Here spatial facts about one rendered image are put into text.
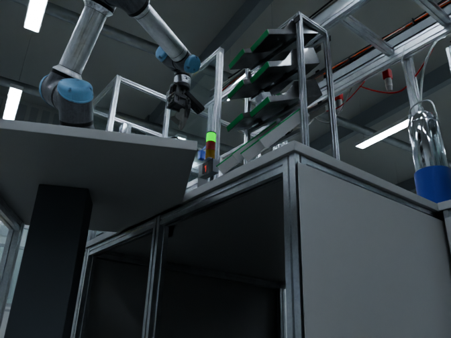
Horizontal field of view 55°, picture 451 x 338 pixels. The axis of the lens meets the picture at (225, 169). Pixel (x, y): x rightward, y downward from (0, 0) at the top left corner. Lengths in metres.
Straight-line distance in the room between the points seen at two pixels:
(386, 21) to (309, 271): 7.15
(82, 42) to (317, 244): 1.11
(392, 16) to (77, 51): 6.74
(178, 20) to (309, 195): 6.78
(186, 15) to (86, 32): 6.01
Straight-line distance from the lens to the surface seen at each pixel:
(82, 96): 1.57
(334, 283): 1.14
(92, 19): 1.72
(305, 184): 1.14
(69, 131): 1.19
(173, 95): 1.88
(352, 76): 3.01
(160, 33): 1.72
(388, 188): 1.47
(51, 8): 7.13
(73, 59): 1.71
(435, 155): 2.13
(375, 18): 7.94
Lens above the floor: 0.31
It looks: 24 degrees up
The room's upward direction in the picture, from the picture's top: 2 degrees clockwise
